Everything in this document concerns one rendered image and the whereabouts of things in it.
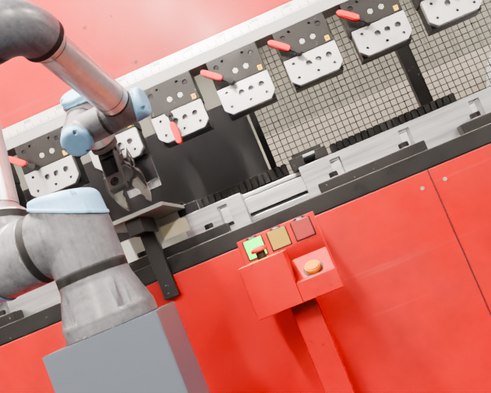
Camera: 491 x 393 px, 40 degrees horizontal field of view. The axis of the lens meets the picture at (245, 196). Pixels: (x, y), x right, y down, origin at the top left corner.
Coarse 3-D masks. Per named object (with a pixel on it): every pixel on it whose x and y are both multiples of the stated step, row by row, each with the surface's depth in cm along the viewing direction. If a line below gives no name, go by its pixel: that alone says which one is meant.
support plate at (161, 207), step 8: (144, 208) 161; (152, 208) 161; (160, 208) 165; (168, 208) 172; (176, 208) 179; (128, 216) 162; (136, 216) 162; (144, 216) 168; (152, 216) 175; (160, 216) 182; (120, 224) 164; (120, 232) 182
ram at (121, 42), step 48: (48, 0) 192; (96, 0) 190; (144, 0) 189; (192, 0) 187; (240, 0) 186; (288, 0) 184; (336, 0) 183; (96, 48) 190; (144, 48) 188; (0, 96) 192; (48, 96) 191
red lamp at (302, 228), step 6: (294, 222) 160; (300, 222) 160; (306, 222) 160; (294, 228) 160; (300, 228) 160; (306, 228) 160; (312, 228) 160; (300, 234) 160; (306, 234) 160; (312, 234) 160
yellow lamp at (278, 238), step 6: (282, 228) 160; (270, 234) 161; (276, 234) 161; (282, 234) 160; (270, 240) 161; (276, 240) 161; (282, 240) 160; (288, 240) 160; (276, 246) 160; (282, 246) 160
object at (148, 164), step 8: (136, 160) 190; (144, 160) 190; (152, 160) 191; (144, 168) 190; (152, 168) 189; (144, 176) 189; (152, 176) 189; (128, 184) 190; (152, 184) 190; (160, 184) 190; (128, 192) 191; (136, 192) 190
